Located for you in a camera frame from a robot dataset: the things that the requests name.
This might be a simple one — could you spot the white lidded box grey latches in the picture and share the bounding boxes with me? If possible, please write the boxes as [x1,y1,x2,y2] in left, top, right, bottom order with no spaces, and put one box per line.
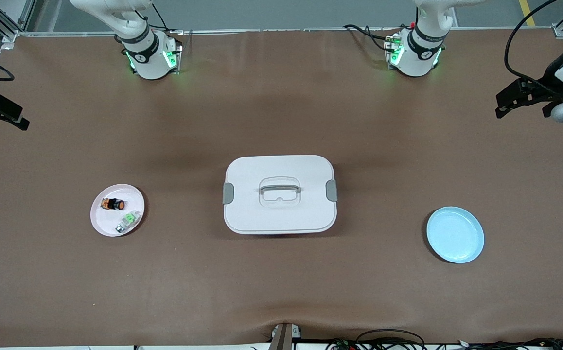
[222,155,338,235]

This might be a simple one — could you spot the pink round plate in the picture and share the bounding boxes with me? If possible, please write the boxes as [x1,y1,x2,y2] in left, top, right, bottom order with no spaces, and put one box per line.
[90,184,145,237]

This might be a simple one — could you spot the light blue round plate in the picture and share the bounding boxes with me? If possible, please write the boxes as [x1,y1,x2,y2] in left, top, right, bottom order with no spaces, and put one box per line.
[426,206,485,264]

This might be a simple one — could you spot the brown table cover mat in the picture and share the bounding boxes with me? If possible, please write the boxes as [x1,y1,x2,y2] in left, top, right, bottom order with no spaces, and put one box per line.
[0,28,563,348]

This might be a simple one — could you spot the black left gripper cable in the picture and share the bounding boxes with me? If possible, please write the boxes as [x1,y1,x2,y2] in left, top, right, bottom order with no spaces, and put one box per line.
[504,0,562,95]

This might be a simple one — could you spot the green push-button switch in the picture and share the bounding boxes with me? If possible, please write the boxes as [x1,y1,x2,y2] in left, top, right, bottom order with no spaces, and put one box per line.
[115,210,142,234]

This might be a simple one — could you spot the black left arm base cables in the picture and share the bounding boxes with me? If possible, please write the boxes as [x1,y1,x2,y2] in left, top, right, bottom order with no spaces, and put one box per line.
[343,23,400,52]

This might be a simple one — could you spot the black right arm base cable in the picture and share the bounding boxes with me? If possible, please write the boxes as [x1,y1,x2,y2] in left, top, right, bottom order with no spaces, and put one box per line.
[136,0,185,35]

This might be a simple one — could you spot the silver table edge rail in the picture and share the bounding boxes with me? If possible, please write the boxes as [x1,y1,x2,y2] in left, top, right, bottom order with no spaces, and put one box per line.
[14,25,559,37]

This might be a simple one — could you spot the tangled black cable bundle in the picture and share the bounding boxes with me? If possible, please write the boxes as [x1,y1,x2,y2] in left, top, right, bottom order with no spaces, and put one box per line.
[325,329,563,350]

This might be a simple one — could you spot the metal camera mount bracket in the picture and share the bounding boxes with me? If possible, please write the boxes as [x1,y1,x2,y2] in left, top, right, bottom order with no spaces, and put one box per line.
[269,323,301,350]

